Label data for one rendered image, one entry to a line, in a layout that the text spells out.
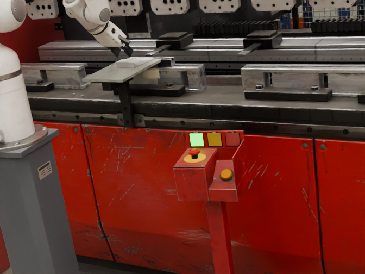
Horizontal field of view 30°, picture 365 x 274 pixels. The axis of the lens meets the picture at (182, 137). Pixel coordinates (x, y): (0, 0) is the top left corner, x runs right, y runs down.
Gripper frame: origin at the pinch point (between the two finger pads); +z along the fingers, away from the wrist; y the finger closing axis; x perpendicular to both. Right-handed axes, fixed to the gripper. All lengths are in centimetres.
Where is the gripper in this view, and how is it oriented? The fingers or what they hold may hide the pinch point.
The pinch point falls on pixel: (122, 51)
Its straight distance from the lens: 253.9
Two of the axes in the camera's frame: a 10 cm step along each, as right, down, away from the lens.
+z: 4.7, 4.9, 7.3
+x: -3.6, 8.7, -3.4
